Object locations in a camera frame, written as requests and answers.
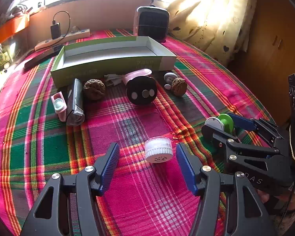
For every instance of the black bike light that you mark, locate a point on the black bike light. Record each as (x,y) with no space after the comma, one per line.
(75,103)

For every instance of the pink green plaid cloth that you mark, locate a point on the pink green plaid cloth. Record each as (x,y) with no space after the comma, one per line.
(142,201)

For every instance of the brown walnut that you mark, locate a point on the brown walnut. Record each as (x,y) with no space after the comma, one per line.
(94,89)
(179,86)

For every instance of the black round magnetic device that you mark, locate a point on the black round magnetic device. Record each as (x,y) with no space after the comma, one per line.
(137,88)

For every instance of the small green card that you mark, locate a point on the small green card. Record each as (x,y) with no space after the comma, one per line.
(3,57)

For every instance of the cream power strip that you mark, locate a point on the cream power strip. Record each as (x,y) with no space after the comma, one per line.
(73,35)

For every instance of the white ribbed round cap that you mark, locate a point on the white ribbed round cap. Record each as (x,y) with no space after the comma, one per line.
(158,148)

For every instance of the white mushroom-shaped knob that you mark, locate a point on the white mushroom-shaped knob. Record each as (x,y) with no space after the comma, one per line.
(170,76)

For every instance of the pink small dispenser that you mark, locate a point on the pink small dispenser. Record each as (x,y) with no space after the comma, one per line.
(60,108)

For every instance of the green and white spool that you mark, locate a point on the green and white spool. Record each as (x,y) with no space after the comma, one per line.
(225,121)

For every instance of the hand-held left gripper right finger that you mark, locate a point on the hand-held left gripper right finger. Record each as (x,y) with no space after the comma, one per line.
(184,167)

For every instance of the pink packet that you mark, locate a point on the pink packet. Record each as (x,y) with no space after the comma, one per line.
(137,73)

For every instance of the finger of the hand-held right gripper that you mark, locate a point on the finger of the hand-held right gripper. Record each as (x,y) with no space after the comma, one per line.
(243,123)
(218,137)

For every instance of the white paper packet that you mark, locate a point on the white paper packet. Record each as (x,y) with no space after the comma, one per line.
(115,81)

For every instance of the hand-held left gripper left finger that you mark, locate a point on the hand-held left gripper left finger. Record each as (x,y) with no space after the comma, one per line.
(110,164)

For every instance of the wooden cabinet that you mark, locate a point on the wooden cabinet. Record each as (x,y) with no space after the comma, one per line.
(272,41)

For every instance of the orange storage box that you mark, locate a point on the orange storage box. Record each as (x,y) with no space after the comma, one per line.
(12,28)

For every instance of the black charger block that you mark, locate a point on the black charger block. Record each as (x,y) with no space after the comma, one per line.
(55,30)

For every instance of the green cardboard box tray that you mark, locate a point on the green cardboard box tray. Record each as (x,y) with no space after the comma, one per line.
(108,65)

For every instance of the grey portable heater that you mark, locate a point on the grey portable heater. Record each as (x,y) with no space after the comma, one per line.
(152,24)

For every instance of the cream heart-print curtain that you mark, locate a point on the cream heart-print curtain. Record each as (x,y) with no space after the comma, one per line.
(211,17)

